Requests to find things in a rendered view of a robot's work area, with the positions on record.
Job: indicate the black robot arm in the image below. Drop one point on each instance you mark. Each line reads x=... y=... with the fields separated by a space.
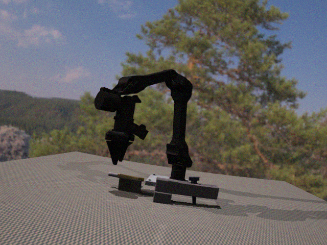
x=181 y=91

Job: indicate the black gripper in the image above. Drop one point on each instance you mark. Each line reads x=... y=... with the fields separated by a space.
x=119 y=139

